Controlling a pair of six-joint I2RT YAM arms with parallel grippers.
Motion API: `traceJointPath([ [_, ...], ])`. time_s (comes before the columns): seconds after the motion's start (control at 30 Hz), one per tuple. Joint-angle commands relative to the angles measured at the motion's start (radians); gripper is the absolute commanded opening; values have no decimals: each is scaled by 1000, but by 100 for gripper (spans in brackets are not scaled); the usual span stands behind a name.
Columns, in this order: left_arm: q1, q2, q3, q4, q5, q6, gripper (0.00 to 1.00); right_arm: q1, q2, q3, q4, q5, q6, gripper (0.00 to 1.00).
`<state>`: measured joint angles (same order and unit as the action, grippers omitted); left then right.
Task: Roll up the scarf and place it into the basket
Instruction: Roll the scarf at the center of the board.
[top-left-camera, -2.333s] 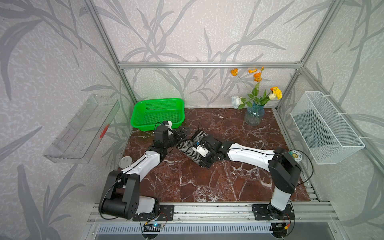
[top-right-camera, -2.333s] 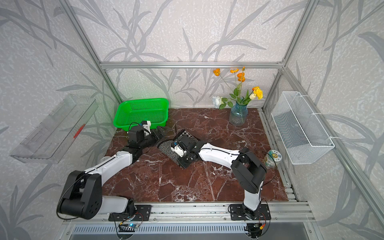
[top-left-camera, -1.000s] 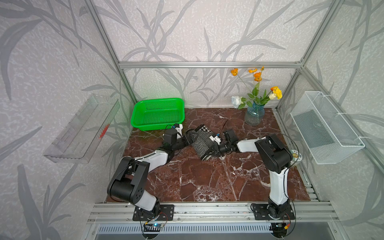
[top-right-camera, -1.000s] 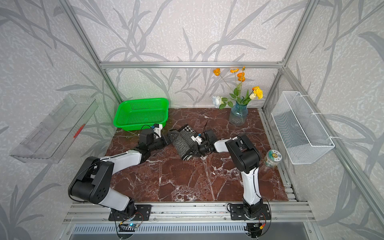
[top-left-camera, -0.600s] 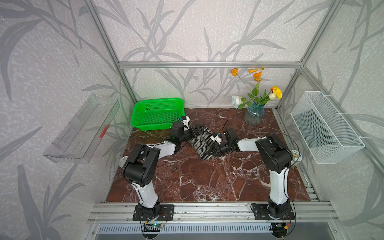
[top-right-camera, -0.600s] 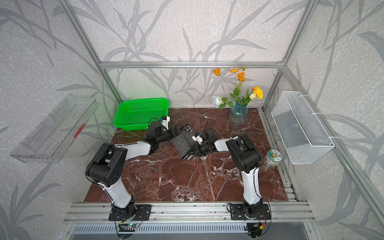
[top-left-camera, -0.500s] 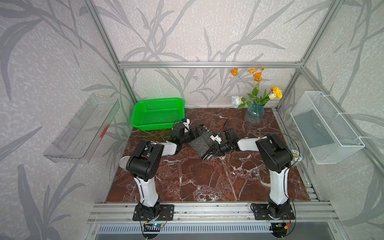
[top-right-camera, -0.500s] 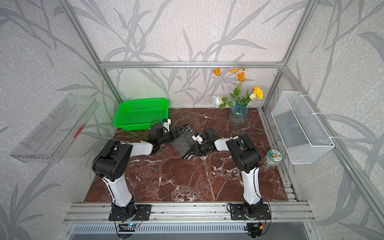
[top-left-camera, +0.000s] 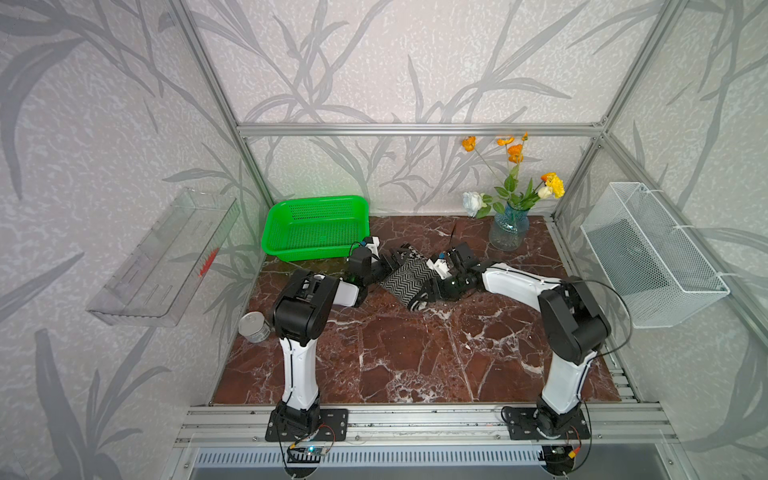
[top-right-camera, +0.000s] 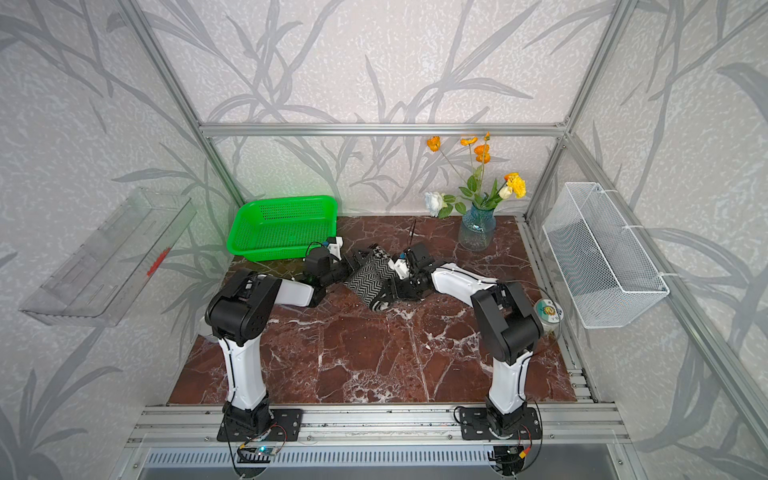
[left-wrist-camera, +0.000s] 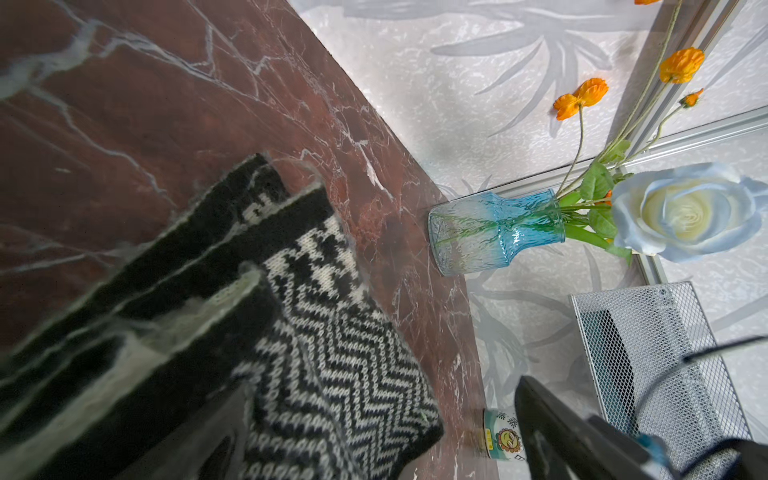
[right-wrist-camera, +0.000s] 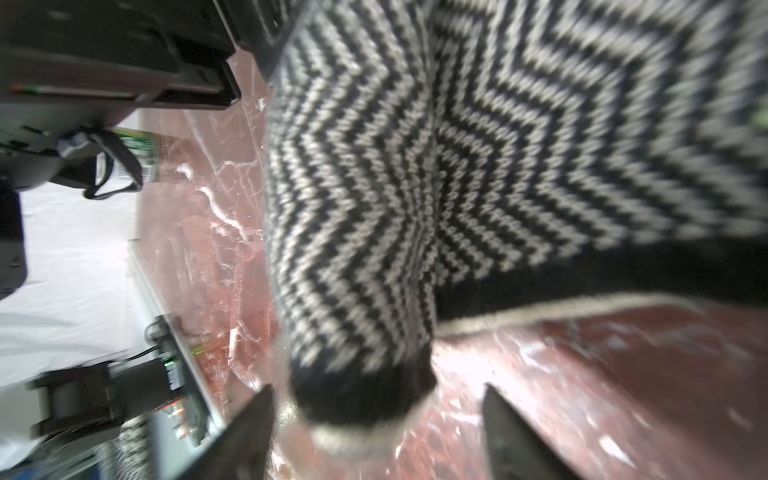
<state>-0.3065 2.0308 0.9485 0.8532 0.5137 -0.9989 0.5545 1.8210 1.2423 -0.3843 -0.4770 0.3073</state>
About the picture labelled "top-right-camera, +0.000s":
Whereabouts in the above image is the clear plastic wall tray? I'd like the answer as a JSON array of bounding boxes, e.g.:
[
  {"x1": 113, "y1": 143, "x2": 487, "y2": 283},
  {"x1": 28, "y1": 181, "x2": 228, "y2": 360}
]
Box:
[{"x1": 20, "y1": 187, "x2": 197, "y2": 327}]

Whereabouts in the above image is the green plastic basket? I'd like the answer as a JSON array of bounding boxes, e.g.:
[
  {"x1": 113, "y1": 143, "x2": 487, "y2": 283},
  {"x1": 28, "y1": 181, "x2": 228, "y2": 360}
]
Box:
[{"x1": 227, "y1": 195, "x2": 338, "y2": 262}]

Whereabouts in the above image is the aluminium front rail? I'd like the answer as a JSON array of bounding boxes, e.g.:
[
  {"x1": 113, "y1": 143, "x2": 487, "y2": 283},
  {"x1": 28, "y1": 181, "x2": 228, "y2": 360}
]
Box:
[{"x1": 126, "y1": 403, "x2": 631, "y2": 448}]

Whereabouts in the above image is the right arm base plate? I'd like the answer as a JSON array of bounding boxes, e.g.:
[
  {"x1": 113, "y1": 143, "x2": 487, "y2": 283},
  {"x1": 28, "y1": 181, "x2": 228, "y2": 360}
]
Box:
[{"x1": 457, "y1": 404, "x2": 542, "y2": 442}]

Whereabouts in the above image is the small tin can right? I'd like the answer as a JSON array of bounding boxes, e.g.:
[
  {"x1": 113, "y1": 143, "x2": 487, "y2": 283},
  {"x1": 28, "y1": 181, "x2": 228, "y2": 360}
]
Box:
[{"x1": 534, "y1": 298, "x2": 564, "y2": 335}]

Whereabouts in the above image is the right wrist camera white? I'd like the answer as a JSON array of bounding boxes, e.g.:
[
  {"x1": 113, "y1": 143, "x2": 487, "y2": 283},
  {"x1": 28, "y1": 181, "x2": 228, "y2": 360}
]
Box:
[{"x1": 388, "y1": 254, "x2": 411, "y2": 280}]

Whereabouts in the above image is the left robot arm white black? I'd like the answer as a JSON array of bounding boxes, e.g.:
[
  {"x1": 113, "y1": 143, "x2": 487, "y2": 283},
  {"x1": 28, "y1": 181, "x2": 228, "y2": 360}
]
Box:
[{"x1": 205, "y1": 246, "x2": 372, "y2": 442}]

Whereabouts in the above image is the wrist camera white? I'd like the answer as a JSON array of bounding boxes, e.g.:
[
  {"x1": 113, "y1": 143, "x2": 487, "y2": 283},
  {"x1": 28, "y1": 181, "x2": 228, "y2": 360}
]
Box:
[
  {"x1": 388, "y1": 254, "x2": 411, "y2": 280},
  {"x1": 323, "y1": 236, "x2": 343, "y2": 261}
]

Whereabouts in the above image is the blue glass vase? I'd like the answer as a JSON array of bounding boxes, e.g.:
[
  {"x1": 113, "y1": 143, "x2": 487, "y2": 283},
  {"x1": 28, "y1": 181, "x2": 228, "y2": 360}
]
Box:
[{"x1": 458, "y1": 205, "x2": 496, "y2": 252}]

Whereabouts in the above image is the red item in tray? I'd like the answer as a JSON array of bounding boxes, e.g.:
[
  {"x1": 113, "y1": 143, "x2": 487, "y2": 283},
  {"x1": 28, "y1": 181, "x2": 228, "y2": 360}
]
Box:
[{"x1": 147, "y1": 248, "x2": 171, "y2": 278}]

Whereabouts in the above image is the artificial flowers bouquet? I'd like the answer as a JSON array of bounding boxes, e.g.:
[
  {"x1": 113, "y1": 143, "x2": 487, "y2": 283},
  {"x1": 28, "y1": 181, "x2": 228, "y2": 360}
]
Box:
[{"x1": 425, "y1": 133, "x2": 527, "y2": 218}]

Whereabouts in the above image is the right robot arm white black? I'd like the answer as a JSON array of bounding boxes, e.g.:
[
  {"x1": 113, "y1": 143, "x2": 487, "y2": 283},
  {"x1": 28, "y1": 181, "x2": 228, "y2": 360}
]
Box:
[{"x1": 365, "y1": 243, "x2": 543, "y2": 438}]

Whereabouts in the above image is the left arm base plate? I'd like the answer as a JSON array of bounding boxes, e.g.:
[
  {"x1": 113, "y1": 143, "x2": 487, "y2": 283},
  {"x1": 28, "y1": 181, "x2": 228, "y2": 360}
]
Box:
[{"x1": 216, "y1": 407, "x2": 304, "y2": 443}]

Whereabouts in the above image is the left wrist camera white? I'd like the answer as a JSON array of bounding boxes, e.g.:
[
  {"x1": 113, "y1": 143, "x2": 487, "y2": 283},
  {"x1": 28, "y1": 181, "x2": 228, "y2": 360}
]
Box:
[{"x1": 323, "y1": 236, "x2": 343, "y2": 261}]

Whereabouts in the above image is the white wire mesh basket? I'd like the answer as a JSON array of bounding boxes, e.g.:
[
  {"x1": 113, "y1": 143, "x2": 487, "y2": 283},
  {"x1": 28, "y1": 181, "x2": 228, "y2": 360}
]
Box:
[{"x1": 543, "y1": 182, "x2": 669, "y2": 329}]

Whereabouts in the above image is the left circuit board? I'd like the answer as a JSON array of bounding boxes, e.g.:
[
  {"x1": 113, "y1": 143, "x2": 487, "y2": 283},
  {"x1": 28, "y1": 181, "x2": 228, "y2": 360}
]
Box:
[{"x1": 236, "y1": 444, "x2": 282, "y2": 464}]

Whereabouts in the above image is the black white patterned scarf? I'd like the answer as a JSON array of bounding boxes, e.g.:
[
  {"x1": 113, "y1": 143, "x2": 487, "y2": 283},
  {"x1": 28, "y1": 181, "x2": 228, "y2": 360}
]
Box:
[{"x1": 345, "y1": 244, "x2": 399, "y2": 311}]

